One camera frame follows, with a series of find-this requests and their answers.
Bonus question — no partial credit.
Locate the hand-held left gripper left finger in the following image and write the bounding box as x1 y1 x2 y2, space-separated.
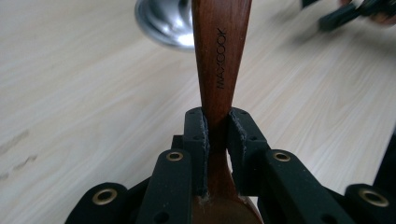
135 106 211 224

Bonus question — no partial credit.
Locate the metal utensil rack stand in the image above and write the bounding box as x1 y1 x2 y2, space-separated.
134 0 196 52

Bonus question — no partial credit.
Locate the brown wooden rice spoon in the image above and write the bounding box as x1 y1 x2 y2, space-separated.
191 0 264 224

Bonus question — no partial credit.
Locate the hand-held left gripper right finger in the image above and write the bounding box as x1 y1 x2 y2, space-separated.
228 106 357 224

